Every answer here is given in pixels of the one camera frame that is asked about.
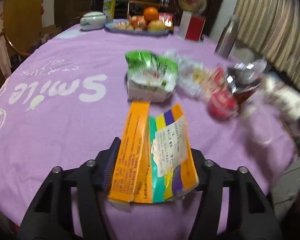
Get orange medicine box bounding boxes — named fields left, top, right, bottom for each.
left=108, top=101, right=199, bottom=211

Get silver red snack wrapper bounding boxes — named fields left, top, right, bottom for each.
left=225, top=59, right=267, bottom=105

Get clear plastic bag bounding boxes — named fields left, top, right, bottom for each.
left=164, top=50, right=209, bottom=99

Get clear bowl red scraps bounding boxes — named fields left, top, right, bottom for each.
left=205, top=67, right=238, bottom=119

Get purple printed tablecloth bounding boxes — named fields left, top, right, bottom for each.
left=0, top=25, right=293, bottom=239

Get white printed paper cup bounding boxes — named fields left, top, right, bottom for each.
left=262, top=76, right=300, bottom=121

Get white small carton box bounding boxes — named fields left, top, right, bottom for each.
left=127, top=77, right=174, bottom=103

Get green white snack bag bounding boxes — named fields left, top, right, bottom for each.
left=125, top=50, right=178, bottom=93

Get steel water bottle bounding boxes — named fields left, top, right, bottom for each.
left=215, top=15, right=239, bottom=59

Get wooden armchair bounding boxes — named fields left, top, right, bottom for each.
left=0, top=29, right=31, bottom=58

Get white ceramic lidded jar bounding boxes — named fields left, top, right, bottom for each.
left=80, top=11, right=107, bottom=31

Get beige checked curtain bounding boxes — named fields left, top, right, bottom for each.
left=234, top=0, right=300, bottom=90

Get red white tissue box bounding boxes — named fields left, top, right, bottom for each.
left=177, top=11, right=206, bottom=42

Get blue fruit plate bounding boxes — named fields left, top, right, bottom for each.
left=104, top=20, right=170, bottom=37

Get pomegranate fruit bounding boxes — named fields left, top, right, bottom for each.
left=129, top=15, right=148, bottom=30

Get yellow red apple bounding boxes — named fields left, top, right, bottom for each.
left=147, top=20, right=166, bottom=31

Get red snack packet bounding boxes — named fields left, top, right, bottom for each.
left=159, top=12, right=174, bottom=28

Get orange fruit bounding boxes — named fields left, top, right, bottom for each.
left=143, top=7, right=159, bottom=22

